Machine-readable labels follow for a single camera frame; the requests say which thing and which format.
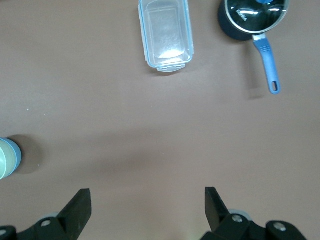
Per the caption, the green bowl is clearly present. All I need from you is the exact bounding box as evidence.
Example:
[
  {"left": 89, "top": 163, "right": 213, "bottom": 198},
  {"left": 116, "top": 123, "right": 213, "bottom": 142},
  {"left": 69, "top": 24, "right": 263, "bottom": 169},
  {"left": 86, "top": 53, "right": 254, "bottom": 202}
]
[{"left": 0, "top": 138, "right": 15, "bottom": 181}]

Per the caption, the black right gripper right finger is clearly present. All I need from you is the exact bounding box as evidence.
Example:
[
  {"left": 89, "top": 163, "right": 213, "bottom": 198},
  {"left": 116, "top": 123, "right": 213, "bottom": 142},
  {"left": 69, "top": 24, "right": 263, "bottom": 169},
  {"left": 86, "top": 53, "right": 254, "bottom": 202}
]
[{"left": 201, "top": 186, "right": 306, "bottom": 240}]

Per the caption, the black saucepan with blue handle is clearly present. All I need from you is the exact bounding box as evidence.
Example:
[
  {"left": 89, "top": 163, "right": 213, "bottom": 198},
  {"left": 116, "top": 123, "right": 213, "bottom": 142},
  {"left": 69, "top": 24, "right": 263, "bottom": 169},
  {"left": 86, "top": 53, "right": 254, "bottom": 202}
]
[{"left": 217, "top": 0, "right": 291, "bottom": 95}]

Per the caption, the clear plastic food container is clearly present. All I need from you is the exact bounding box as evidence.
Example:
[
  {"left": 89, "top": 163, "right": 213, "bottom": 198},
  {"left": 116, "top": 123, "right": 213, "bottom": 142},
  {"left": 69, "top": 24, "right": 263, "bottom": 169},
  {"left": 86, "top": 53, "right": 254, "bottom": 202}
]
[{"left": 137, "top": 0, "right": 195, "bottom": 74}]

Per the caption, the blue bowl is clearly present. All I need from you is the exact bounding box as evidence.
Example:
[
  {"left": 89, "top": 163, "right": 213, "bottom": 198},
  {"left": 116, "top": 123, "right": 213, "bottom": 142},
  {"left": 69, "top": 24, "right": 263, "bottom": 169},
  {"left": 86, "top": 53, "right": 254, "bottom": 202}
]
[{"left": 4, "top": 137, "right": 24, "bottom": 176}]

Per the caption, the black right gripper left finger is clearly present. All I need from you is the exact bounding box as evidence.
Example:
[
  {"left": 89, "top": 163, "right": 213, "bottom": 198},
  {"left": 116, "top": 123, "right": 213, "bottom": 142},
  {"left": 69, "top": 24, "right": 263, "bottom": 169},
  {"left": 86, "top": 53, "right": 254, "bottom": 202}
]
[{"left": 0, "top": 188, "right": 92, "bottom": 240}]

